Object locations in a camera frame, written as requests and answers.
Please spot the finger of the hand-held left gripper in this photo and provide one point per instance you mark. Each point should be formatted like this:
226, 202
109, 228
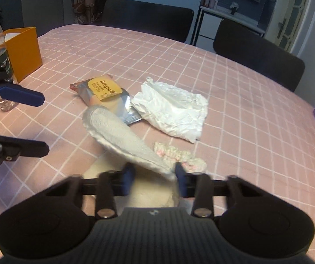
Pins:
22, 148
19, 95

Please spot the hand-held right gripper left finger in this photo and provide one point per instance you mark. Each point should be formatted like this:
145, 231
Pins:
128, 180

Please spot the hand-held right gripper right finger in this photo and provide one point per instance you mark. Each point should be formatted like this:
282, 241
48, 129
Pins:
181, 183

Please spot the orange cardboard box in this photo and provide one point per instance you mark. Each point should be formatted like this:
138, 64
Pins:
25, 52

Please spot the pink white knitted scrunchie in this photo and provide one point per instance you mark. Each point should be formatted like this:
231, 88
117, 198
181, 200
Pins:
174, 154

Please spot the white plastic bag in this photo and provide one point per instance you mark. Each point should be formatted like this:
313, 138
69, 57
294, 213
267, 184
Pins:
171, 110

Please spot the silver snack packet orange label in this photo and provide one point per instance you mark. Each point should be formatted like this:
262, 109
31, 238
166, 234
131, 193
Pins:
102, 88

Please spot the pink checked tablecloth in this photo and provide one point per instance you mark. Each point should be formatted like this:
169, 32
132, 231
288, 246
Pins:
229, 101

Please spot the hanging pink bags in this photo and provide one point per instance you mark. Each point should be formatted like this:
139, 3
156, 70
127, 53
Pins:
87, 2

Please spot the black chair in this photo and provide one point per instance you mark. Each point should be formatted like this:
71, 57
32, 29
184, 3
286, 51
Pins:
259, 52
146, 19

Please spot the white console table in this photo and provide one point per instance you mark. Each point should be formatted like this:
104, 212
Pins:
218, 12

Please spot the small vase with flower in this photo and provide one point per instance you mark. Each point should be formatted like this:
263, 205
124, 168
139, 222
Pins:
234, 10

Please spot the white glazed door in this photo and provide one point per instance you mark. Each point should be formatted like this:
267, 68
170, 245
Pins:
292, 13

